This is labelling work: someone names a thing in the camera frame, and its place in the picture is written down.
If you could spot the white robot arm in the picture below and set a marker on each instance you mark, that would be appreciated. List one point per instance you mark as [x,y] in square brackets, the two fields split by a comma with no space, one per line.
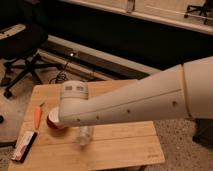
[183,91]

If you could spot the wooden table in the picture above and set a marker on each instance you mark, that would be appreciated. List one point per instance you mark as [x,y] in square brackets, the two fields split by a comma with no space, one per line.
[113,146]

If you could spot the orange toy carrot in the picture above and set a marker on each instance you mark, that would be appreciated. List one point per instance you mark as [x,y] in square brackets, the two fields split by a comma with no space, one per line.
[37,115]

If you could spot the black office chair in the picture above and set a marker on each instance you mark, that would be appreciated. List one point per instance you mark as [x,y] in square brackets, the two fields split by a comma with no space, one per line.
[20,52]

